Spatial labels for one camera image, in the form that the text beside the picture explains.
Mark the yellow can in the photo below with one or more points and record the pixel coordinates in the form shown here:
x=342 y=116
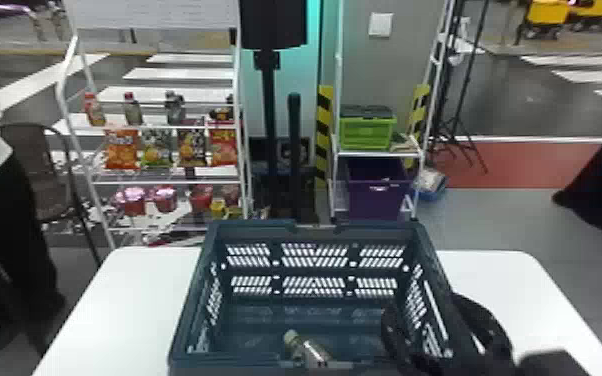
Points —
x=217 y=209

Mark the green crate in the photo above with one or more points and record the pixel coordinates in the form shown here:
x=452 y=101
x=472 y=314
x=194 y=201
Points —
x=367 y=132

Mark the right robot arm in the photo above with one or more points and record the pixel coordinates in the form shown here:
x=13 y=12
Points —
x=469 y=336

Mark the grey bottle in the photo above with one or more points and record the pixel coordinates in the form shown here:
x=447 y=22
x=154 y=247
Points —
x=174 y=109
x=305 y=348

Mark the green snack packet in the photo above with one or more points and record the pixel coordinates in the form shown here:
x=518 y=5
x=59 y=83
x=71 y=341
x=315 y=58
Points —
x=156 y=149

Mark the red snack packet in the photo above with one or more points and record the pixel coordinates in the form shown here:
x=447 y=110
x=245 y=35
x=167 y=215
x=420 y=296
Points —
x=223 y=146

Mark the purple crate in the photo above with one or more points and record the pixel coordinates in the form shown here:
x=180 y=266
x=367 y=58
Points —
x=377 y=194

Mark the orange bottle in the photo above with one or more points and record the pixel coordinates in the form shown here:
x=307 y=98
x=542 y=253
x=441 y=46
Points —
x=94 y=111

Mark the small blue basket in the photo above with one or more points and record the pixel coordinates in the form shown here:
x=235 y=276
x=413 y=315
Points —
x=430 y=185

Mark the orange snack packet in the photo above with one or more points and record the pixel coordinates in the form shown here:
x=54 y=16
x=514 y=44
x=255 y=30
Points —
x=121 y=149

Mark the black tripod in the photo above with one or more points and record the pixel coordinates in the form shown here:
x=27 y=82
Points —
x=458 y=100

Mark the red noodle cup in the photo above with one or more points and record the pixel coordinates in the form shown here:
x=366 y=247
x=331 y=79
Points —
x=132 y=202
x=165 y=199
x=200 y=198
x=230 y=194

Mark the white wall plate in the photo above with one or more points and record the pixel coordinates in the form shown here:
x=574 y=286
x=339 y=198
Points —
x=380 y=24

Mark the yellow black striped post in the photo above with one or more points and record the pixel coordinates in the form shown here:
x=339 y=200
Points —
x=418 y=110
x=324 y=126

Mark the white shelf trolley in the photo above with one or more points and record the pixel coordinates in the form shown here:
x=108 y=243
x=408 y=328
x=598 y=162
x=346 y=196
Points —
x=336 y=105

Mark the black snack packet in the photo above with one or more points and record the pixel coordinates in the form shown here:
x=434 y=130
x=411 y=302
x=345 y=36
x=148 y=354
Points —
x=192 y=149

